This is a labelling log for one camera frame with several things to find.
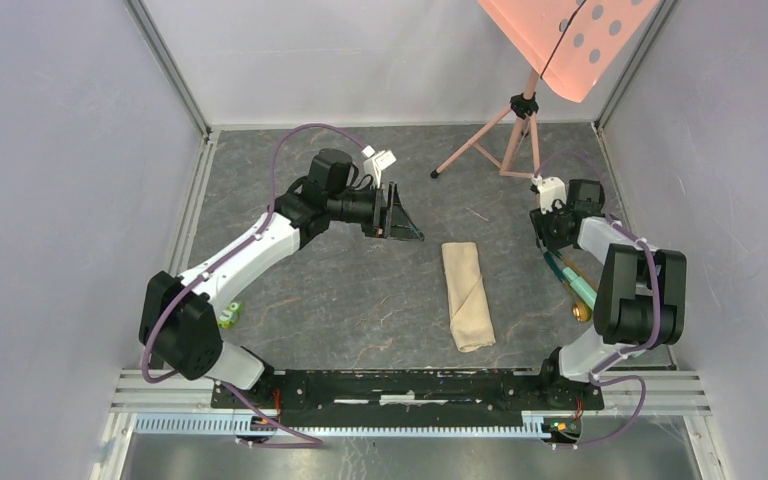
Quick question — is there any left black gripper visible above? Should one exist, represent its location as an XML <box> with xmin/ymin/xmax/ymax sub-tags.
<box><xmin>327</xmin><ymin>182</ymin><xmax>424</xmax><ymax>243</ymax></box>

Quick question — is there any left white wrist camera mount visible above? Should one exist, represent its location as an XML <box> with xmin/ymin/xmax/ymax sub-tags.
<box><xmin>361</xmin><ymin>145</ymin><xmax>397</xmax><ymax>189</ymax></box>

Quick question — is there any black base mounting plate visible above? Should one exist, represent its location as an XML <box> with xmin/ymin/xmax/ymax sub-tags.
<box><xmin>243</xmin><ymin>368</ymin><xmax>605</xmax><ymax>428</ymax></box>

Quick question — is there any pink music stand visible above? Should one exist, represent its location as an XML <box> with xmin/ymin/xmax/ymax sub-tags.
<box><xmin>430</xmin><ymin>0</ymin><xmax>658</xmax><ymax>179</ymax></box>

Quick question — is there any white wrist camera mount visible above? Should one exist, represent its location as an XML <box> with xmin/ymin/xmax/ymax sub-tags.
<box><xmin>361</xmin><ymin>145</ymin><xmax>397</xmax><ymax>189</ymax></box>
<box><xmin>531</xmin><ymin>176</ymin><xmax>567</xmax><ymax>214</ymax></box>

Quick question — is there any white slotted cable duct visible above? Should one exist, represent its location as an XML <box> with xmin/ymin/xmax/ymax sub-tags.
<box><xmin>134</xmin><ymin>413</ymin><xmax>550</xmax><ymax>440</ymax></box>

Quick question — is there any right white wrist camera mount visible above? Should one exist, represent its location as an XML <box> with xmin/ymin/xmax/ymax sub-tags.
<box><xmin>531</xmin><ymin>176</ymin><xmax>567</xmax><ymax>214</ymax></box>

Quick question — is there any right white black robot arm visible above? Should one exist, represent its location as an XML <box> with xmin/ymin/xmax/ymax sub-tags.
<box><xmin>529</xmin><ymin>176</ymin><xmax>687</xmax><ymax>408</ymax></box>

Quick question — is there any small green toy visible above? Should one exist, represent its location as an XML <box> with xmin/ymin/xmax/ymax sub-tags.
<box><xmin>217</xmin><ymin>302</ymin><xmax>244</xmax><ymax>329</ymax></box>

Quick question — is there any beige cloth napkin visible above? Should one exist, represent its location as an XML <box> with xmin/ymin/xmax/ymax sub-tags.
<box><xmin>441</xmin><ymin>242</ymin><xmax>496</xmax><ymax>353</ymax></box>

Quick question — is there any gold spoon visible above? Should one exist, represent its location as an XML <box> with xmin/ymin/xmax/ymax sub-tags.
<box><xmin>562</xmin><ymin>258</ymin><xmax>596</xmax><ymax>323</ymax></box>

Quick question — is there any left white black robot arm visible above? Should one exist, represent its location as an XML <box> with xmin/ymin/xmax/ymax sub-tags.
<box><xmin>138</xmin><ymin>146</ymin><xmax>424</xmax><ymax>408</ymax></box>

